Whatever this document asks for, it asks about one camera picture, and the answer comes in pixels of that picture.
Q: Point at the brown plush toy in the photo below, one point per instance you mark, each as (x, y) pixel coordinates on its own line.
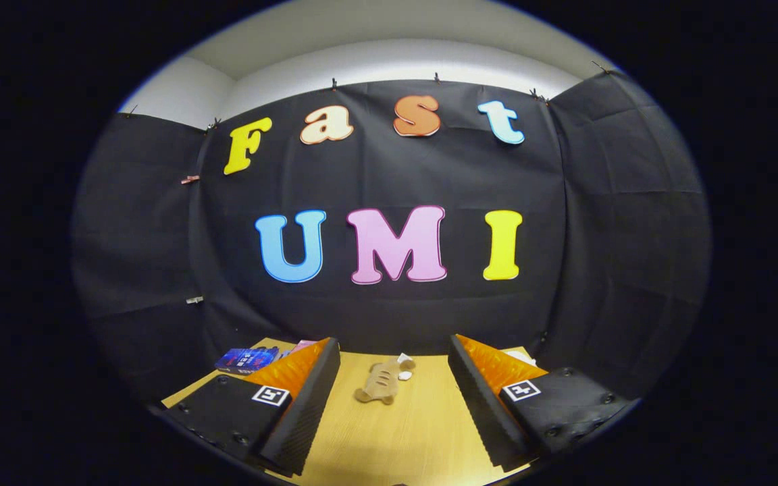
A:
(381, 381)

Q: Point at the row of small black clips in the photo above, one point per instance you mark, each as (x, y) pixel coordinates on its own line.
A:
(436, 77)

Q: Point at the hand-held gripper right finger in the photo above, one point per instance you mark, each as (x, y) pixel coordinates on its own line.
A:
(480, 405)

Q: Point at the white plush toy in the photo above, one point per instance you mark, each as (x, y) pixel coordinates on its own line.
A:
(521, 354)

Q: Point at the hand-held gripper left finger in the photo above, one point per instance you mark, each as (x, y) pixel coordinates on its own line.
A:
(308, 405)

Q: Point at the blue book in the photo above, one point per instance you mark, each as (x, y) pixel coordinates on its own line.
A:
(247, 359)

